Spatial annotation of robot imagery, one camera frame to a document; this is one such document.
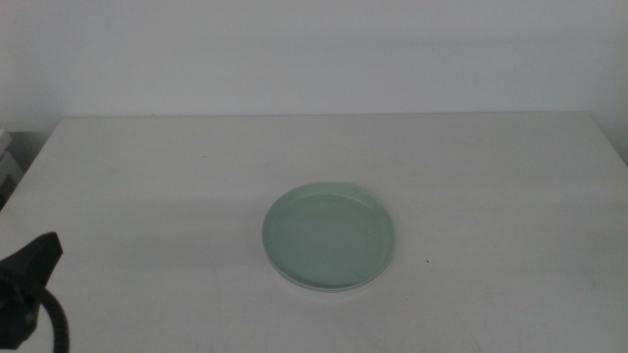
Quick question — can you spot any mint green shallow bowl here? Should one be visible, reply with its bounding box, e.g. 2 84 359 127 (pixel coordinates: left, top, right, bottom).
260 180 396 290

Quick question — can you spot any white shallow bowl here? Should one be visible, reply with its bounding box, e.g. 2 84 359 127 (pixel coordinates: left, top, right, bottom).
265 252 394 295

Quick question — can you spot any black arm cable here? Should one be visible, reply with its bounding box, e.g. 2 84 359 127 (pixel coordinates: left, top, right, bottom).
34 287 71 353

